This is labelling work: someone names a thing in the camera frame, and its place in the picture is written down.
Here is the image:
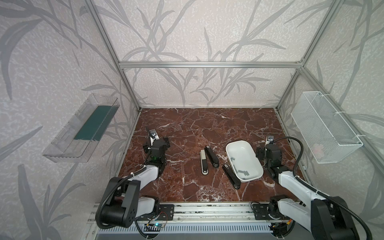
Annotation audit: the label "green circuit board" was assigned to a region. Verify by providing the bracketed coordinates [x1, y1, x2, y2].
[146, 223, 167, 231]

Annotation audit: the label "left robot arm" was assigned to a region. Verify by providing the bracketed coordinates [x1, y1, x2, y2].
[95, 138, 170, 229]

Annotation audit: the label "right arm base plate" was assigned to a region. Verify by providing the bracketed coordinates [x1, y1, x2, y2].
[251, 202, 291, 222]

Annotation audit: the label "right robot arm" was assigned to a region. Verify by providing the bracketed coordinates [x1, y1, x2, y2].
[256, 142, 373, 240]

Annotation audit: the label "white wire mesh basket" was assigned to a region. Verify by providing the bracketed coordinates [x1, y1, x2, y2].
[291, 91, 364, 164]

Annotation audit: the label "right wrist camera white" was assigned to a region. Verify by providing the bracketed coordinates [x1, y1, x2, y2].
[266, 136, 274, 145]

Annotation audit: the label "white plastic tray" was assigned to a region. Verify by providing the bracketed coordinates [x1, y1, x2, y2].
[226, 140, 264, 183]

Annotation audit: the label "aluminium front rail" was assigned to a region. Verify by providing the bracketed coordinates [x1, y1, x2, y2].
[89, 202, 284, 225]

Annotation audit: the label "staple strips in tray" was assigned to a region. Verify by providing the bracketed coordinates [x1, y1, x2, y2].
[238, 170, 250, 176]

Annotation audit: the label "clear plastic wall bin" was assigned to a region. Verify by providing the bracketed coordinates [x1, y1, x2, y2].
[43, 94, 120, 163]

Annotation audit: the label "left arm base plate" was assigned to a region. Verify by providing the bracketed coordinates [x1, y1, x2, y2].
[137, 204, 175, 221]

